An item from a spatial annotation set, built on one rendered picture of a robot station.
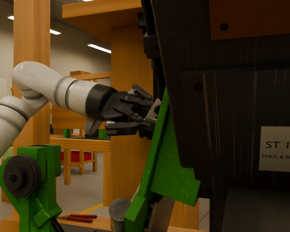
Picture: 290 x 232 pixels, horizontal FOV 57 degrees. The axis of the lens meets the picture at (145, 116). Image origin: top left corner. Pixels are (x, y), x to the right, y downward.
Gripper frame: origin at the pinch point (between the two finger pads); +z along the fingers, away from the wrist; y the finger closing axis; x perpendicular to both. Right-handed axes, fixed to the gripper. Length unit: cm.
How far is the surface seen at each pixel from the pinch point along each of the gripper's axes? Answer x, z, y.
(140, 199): -2.3, 4.6, -17.3
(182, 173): -4.9, 9.3, -12.3
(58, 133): 431, -358, 222
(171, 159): -5.9, 7.2, -11.3
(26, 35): 8, -61, 26
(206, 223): 280, 11, 95
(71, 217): 48, -28, -12
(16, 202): 7.7, -19.7, -22.9
